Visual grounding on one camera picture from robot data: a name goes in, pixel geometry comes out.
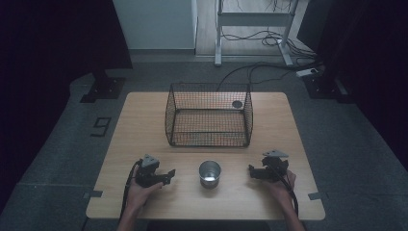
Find dark curtain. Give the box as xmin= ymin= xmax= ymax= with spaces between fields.
xmin=296 ymin=0 xmax=408 ymax=171
xmin=0 ymin=0 xmax=134 ymax=213

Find black floor cables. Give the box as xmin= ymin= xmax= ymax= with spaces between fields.
xmin=216 ymin=28 xmax=323 ymax=93

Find metal cup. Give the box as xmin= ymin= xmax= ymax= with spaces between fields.
xmin=198 ymin=160 xmax=222 ymax=190

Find white desk frame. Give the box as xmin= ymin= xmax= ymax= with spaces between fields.
xmin=214 ymin=0 xmax=301 ymax=67

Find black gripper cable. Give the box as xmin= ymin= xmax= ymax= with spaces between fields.
xmin=118 ymin=159 xmax=142 ymax=223
xmin=274 ymin=172 xmax=300 ymax=218

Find black stand base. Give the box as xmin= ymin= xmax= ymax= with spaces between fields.
xmin=302 ymin=70 xmax=355 ymax=104
xmin=79 ymin=70 xmax=127 ymax=104

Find person's right hand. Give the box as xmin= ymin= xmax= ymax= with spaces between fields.
xmin=263 ymin=168 xmax=297 ymax=208

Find person's left hand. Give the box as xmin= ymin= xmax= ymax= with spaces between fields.
xmin=125 ymin=166 xmax=165 ymax=216

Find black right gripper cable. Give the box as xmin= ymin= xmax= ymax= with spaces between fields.
xmin=274 ymin=172 xmax=300 ymax=218

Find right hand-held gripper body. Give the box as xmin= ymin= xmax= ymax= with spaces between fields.
xmin=258 ymin=149 xmax=290 ymax=183

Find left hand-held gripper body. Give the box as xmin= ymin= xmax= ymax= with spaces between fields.
xmin=135 ymin=153 xmax=166 ymax=189

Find white power strip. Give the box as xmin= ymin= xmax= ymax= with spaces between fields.
xmin=294 ymin=67 xmax=320 ymax=79

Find black wire mesh basket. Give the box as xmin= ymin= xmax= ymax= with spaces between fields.
xmin=164 ymin=82 xmax=255 ymax=149

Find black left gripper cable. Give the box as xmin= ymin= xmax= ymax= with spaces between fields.
xmin=118 ymin=159 xmax=142 ymax=223

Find white cabinet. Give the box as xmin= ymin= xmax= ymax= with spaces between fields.
xmin=112 ymin=0 xmax=199 ymax=52

